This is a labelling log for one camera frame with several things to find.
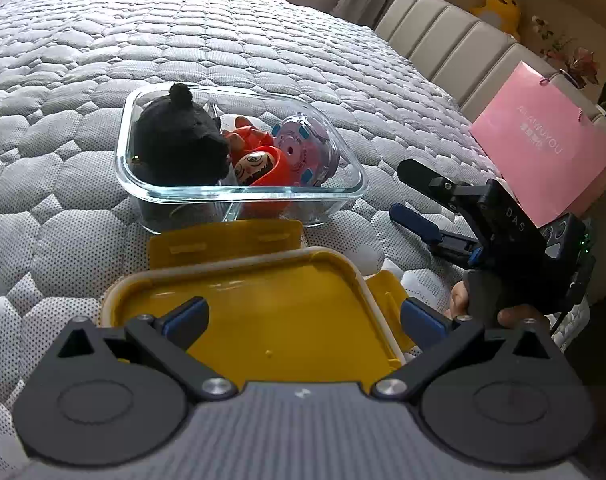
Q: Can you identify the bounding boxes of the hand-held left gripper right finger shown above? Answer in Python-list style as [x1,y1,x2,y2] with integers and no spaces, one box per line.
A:
[375,299,564,403]

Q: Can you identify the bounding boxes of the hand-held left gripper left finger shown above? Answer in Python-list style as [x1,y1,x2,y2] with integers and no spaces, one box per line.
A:
[48,296,239,402]

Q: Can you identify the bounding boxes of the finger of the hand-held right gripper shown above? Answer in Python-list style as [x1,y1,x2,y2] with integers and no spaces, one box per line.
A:
[388,203,478,267]
[397,158,490,212]

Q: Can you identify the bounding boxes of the clear glass container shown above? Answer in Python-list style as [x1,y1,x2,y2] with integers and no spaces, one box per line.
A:
[115,82,370,236]

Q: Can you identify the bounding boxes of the yellow container lid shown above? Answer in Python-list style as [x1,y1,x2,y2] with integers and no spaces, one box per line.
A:
[100,219,425,397]

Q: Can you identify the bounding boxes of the red toy figure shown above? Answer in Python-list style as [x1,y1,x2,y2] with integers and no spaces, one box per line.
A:
[222,115,295,217]

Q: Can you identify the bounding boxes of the black plush toy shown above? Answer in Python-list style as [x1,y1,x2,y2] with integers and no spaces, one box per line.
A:
[132,82,232,187]

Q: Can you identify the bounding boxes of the person's right hand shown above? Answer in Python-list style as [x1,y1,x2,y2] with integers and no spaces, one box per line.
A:
[450,280,552,333]

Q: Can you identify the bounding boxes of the pink paper bag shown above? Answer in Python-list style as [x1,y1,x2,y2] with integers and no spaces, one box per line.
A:
[469,61,606,229]

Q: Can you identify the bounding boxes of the beige padded headboard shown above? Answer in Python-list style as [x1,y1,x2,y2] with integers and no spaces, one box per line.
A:
[374,0,606,171]

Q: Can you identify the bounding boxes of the yellow plush toy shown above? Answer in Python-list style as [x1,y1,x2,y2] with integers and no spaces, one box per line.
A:
[469,0,524,42]

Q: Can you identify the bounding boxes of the pink artificial flowers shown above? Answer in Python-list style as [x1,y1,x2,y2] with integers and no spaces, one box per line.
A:
[532,15,602,90]

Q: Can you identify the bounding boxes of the grey quilted bed cover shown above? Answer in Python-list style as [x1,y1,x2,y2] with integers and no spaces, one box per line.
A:
[0,0,591,461]

